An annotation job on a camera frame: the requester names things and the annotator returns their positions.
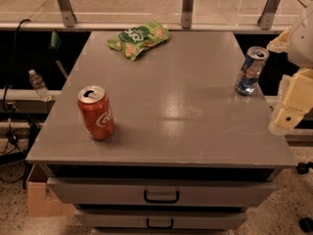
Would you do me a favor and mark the cardboard box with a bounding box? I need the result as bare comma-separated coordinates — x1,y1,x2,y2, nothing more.
26,164,75,217

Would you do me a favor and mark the right metal railing bracket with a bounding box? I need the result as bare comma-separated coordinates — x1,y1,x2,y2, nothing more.
257,0,281,30

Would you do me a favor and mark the black cable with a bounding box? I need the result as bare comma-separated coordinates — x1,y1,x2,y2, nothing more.
1,18,32,113

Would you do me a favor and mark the black caster wheel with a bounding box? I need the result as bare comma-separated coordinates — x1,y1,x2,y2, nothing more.
298,217,313,233

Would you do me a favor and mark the middle metal railing bracket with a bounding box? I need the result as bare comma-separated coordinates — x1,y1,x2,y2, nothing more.
181,0,194,29

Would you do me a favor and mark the left metal railing bracket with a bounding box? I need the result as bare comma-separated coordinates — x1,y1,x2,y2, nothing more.
57,0,77,27

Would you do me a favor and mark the black lower drawer handle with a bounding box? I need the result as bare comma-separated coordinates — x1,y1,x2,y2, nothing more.
146,218,174,229

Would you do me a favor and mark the blue silver redbull can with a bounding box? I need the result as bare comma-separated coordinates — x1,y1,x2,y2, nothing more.
235,46,269,96

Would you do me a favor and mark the black drawer handle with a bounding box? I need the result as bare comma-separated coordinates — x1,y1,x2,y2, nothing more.
143,190,180,205
146,218,174,229

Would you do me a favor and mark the lower grey drawer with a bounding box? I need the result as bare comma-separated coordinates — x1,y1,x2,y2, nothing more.
74,210,246,230

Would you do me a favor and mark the clear plastic water bottle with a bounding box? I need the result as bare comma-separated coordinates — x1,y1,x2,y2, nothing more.
28,70,52,102

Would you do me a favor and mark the grey metal drawer cabinet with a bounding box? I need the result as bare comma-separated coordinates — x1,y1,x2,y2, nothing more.
27,31,295,235

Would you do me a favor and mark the upper grey drawer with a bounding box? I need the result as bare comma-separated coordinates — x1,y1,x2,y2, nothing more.
48,177,275,208

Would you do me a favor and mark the metal railing bracket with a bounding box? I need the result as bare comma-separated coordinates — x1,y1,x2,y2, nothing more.
181,0,194,29
257,0,281,30
57,0,77,27

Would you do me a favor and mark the grey drawer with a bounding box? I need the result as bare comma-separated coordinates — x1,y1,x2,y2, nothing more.
48,177,275,208
74,210,246,230

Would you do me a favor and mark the green snack chip bag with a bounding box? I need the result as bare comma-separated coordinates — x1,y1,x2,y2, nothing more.
107,21,169,61

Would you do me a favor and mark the red coca-cola can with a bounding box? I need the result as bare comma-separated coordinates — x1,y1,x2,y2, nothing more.
77,85,114,140

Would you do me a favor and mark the black upper drawer handle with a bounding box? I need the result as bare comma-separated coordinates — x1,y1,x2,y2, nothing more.
143,190,180,205

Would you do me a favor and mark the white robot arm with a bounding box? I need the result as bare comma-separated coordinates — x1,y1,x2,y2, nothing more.
266,4,313,135

